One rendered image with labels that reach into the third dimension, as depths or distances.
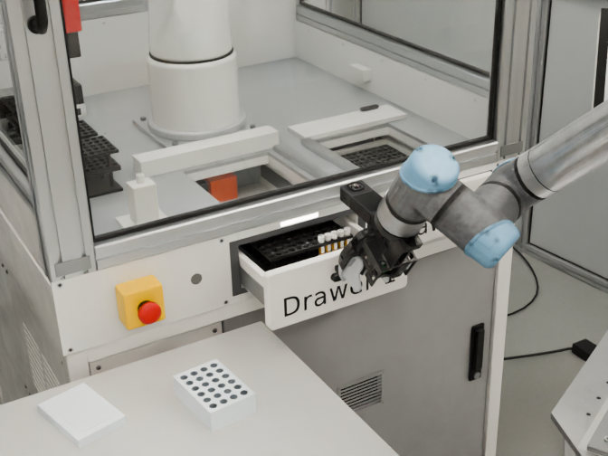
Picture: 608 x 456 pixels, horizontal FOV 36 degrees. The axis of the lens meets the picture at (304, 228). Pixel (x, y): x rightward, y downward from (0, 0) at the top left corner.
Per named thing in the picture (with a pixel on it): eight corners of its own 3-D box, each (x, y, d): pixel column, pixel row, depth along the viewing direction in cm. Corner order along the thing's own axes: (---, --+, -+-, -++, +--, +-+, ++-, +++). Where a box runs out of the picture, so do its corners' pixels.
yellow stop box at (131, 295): (168, 321, 164) (164, 285, 160) (128, 333, 160) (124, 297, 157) (156, 308, 168) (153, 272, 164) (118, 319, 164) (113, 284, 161)
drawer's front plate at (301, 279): (407, 286, 176) (408, 233, 171) (270, 331, 164) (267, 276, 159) (402, 282, 178) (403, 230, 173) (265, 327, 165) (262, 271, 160)
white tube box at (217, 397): (256, 413, 153) (255, 393, 151) (212, 432, 149) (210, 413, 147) (217, 376, 162) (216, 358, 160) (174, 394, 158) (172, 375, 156)
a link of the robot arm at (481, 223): (539, 213, 138) (480, 166, 140) (510, 248, 130) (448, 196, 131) (510, 246, 143) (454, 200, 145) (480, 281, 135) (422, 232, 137)
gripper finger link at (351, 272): (341, 307, 159) (365, 279, 152) (326, 277, 161) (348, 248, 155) (356, 302, 161) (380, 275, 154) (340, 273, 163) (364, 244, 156)
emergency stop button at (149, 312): (164, 322, 160) (161, 301, 159) (141, 328, 159) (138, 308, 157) (156, 314, 163) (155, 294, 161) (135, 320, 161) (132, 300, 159)
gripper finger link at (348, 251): (335, 271, 156) (357, 243, 150) (331, 263, 157) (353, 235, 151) (357, 266, 159) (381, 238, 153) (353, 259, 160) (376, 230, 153)
